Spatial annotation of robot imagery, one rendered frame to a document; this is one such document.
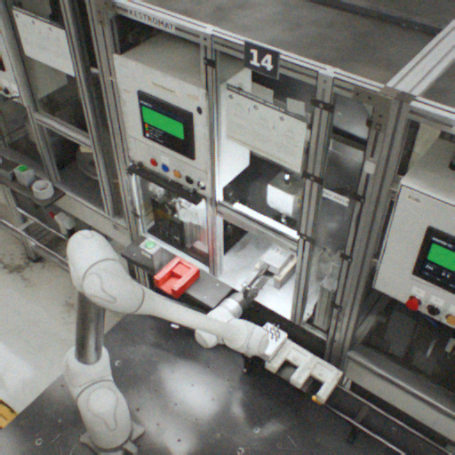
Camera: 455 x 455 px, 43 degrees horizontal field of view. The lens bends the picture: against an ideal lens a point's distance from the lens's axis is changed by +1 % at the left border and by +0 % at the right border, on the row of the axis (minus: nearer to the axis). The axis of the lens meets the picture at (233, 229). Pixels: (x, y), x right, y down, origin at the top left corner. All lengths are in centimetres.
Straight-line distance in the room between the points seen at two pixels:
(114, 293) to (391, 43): 111
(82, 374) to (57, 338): 133
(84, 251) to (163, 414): 85
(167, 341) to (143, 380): 21
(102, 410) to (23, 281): 190
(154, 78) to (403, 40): 82
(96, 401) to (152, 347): 51
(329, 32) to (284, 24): 14
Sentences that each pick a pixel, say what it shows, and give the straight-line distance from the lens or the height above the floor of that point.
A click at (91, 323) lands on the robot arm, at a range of 208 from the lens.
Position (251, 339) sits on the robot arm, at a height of 111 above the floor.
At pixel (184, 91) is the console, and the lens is 198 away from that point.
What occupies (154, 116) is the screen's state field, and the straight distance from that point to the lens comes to 212.
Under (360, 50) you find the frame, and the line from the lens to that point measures 180.
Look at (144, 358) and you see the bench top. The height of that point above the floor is 68.
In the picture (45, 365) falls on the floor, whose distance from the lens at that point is 349.
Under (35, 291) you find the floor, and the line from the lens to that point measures 385.
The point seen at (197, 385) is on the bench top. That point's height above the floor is 68.
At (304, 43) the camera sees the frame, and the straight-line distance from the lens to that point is 182.
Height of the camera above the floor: 282
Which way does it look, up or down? 45 degrees down
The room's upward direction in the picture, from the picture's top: straight up
